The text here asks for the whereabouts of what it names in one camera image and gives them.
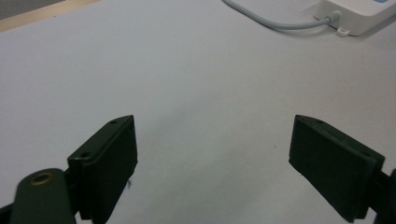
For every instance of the white power strip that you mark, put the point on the white power strip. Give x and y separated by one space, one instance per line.
358 14

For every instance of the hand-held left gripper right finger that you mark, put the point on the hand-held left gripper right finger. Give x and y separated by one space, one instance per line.
333 168

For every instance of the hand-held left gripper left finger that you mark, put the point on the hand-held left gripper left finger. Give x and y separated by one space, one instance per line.
104 165

